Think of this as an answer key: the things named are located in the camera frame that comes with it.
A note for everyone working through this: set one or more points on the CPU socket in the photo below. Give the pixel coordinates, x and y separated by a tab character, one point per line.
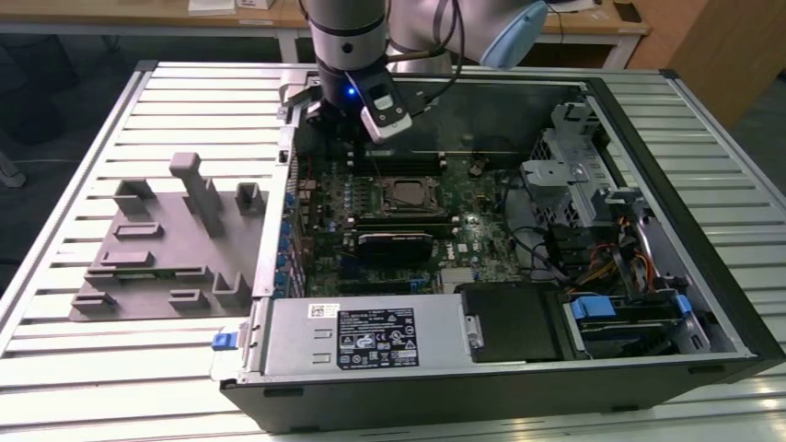
388	211

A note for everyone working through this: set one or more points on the silver power supply unit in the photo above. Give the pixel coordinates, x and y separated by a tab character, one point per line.
289	340

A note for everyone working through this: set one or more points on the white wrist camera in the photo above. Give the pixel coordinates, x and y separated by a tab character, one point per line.
393	126

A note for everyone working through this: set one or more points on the black expansion slot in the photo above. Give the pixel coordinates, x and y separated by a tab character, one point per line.
374	287

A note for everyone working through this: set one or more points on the wooden desk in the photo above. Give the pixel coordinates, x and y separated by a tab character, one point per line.
258	18

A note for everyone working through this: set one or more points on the grey parts rack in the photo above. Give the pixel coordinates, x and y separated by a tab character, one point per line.
178	258

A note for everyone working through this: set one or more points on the black PC case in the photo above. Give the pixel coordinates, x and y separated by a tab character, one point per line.
430	405

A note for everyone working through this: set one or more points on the black graphics card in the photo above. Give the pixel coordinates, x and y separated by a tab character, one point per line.
393	248

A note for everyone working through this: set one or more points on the blue case latch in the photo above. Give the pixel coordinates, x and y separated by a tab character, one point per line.
224	341

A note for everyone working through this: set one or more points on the silver chipset heatsink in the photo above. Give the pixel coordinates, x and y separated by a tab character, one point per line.
459	277

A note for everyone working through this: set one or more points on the silver metal drive cage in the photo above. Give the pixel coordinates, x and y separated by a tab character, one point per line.
553	184

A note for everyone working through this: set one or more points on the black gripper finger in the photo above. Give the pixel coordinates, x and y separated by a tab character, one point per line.
318	112

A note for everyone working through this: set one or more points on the coin battery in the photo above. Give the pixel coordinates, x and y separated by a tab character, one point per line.
477	169

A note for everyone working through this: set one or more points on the wooden cabinet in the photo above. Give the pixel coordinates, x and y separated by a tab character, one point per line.
725	55

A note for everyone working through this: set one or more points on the black phone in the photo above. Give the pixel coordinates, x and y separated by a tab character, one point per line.
628	11

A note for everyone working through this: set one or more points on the blue plastic clip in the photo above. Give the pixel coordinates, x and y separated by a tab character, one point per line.
683	308

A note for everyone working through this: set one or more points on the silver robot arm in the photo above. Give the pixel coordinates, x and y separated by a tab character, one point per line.
348	27

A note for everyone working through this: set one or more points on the blue disk carrier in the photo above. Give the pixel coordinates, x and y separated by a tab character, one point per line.
593	307

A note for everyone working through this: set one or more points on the black RAM slot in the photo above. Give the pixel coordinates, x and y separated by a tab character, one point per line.
400	218
405	167
405	154
405	159
405	163
400	230
400	226
400	222

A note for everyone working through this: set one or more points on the grey furniture foot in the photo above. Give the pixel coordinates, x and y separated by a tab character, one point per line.
11	172

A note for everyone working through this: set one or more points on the silver CPU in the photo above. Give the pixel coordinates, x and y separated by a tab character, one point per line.
410	193

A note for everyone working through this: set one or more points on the white box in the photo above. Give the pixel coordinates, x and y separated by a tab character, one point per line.
212	5
256	3

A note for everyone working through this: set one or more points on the green motherboard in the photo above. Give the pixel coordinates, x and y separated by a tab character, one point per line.
485	239

